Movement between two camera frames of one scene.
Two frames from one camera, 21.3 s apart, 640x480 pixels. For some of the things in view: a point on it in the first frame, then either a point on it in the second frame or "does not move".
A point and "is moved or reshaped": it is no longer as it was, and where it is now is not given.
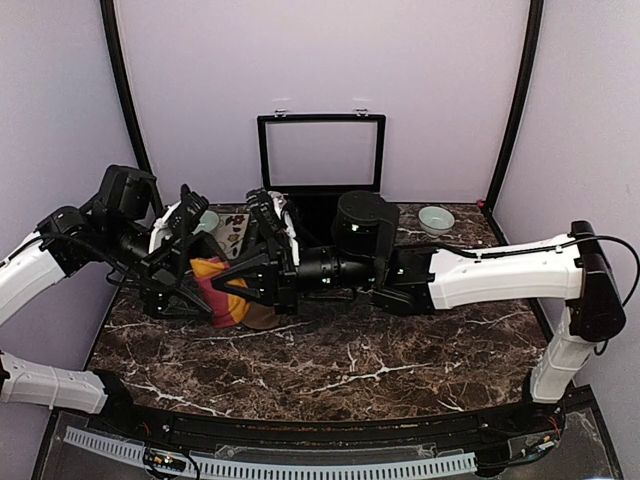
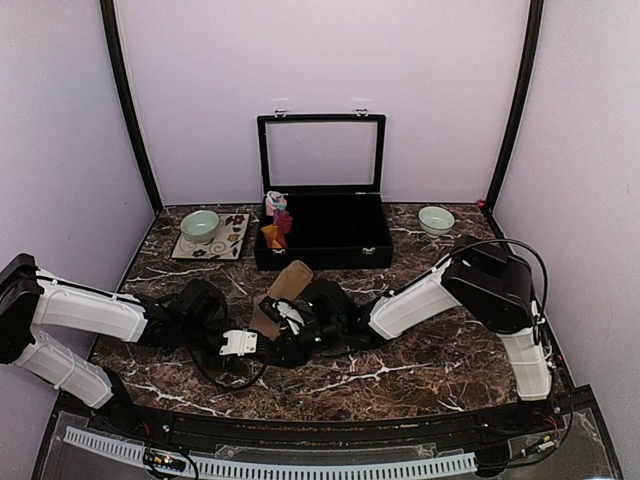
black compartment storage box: (312, 159) does not move
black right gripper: (266, 286) → (294, 354)
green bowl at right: (435, 221) does not move
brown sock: (259, 316) is moved or reshaped
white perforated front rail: (436, 466) does not move
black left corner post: (109, 14) does not move
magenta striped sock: (227, 311) is moved or reshaped
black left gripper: (158, 278) → (209, 364)
